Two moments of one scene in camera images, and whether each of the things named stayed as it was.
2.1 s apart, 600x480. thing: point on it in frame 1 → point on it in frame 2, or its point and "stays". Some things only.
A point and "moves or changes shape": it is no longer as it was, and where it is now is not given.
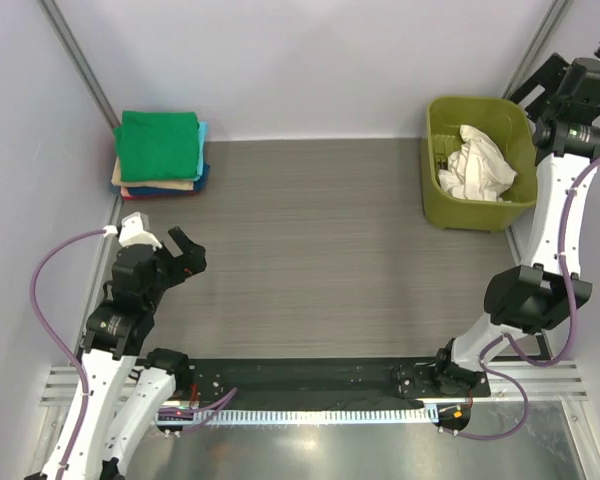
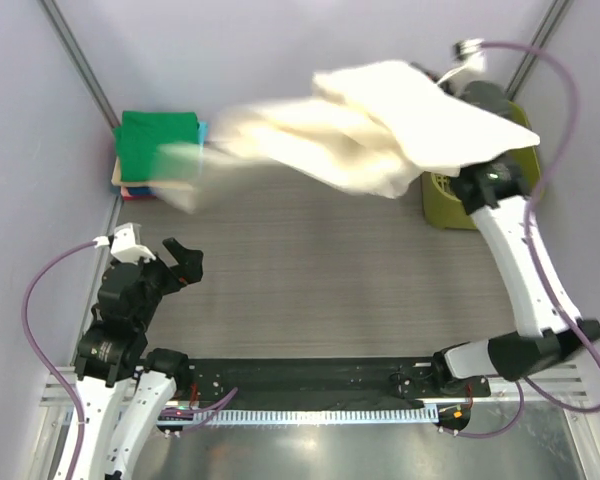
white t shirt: (477, 168) moves or changes shape
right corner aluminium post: (538, 47) stays
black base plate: (329, 379) stays
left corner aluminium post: (71, 46) stays
